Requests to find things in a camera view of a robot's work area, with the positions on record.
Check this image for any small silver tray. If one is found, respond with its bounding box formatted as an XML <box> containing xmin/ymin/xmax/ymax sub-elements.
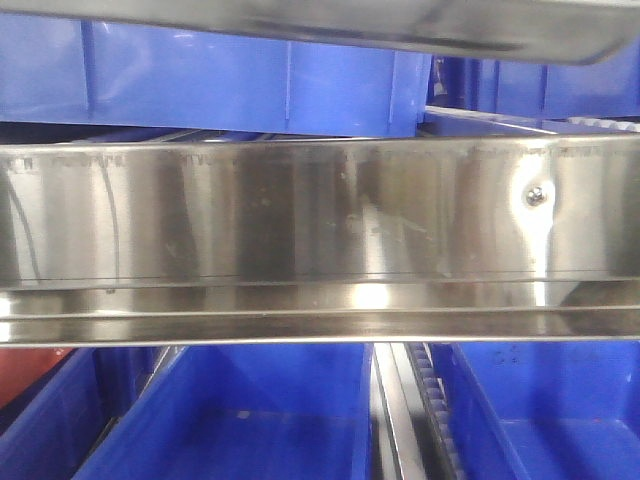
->
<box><xmin>1</xmin><ymin>0</ymin><xmax>639</xmax><ymax>65</ymax></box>

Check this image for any upper right blue bin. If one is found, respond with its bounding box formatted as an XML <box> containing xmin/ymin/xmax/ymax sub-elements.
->
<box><xmin>424</xmin><ymin>47</ymin><xmax>640</xmax><ymax>126</ymax></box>

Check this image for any blue bin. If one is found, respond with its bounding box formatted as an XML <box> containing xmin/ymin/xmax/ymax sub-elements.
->
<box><xmin>430</xmin><ymin>341</ymin><xmax>639</xmax><ymax>479</ymax></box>
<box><xmin>78</xmin><ymin>343</ymin><xmax>372</xmax><ymax>479</ymax></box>
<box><xmin>1</xmin><ymin>347</ymin><xmax>159</xmax><ymax>479</ymax></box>
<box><xmin>424</xmin><ymin>47</ymin><xmax>640</xmax><ymax>126</ymax></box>
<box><xmin>1</xmin><ymin>13</ymin><xmax>432</xmax><ymax>137</ymax></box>

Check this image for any lower middle blue bin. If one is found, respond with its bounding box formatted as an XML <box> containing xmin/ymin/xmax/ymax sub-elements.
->
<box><xmin>78</xmin><ymin>343</ymin><xmax>372</xmax><ymax>479</ymax></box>

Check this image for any lower right blue bin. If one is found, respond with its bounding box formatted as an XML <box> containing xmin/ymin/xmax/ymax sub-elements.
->
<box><xmin>430</xmin><ymin>341</ymin><xmax>639</xmax><ymax>479</ymax></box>

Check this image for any upper left blue bin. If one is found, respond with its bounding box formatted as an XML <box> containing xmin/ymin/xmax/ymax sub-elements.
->
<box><xmin>1</xmin><ymin>13</ymin><xmax>432</xmax><ymax>137</ymax></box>

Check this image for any red object lower left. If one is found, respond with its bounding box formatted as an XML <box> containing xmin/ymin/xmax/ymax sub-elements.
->
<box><xmin>0</xmin><ymin>347</ymin><xmax>73</xmax><ymax>408</ymax></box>

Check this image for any lower left blue bin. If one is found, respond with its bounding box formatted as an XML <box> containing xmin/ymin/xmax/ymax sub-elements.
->
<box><xmin>1</xmin><ymin>347</ymin><xmax>159</xmax><ymax>479</ymax></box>

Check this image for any stainless steel shelf front rail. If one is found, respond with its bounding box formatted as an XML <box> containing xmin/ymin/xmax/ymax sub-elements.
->
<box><xmin>1</xmin><ymin>134</ymin><xmax>639</xmax><ymax>346</ymax></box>

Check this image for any roller track rail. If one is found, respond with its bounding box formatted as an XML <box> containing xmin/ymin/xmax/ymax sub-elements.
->
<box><xmin>370</xmin><ymin>343</ymin><xmax>466</xmax><ymax>479</ymax></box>

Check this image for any rail screw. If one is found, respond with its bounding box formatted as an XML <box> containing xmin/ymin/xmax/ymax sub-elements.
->
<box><xmin>525</xmin><ymin>186</ymin><xmax>547</xmax><ymax>207</ymax></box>

